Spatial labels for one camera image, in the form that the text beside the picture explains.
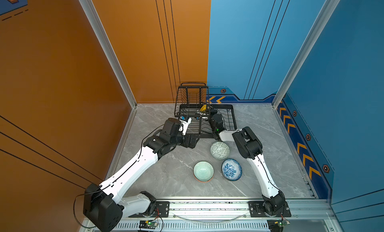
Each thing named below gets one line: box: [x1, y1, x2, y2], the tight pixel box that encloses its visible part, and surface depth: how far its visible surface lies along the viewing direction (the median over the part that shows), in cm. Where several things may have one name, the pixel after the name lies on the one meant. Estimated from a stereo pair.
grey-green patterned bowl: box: [210, 141, 230, 160], surface depth 93 cm
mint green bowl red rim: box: [193, 160, 215, 183], surface depth 84 cm
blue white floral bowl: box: [221, 158, 243, 181], surface depth 84 cm
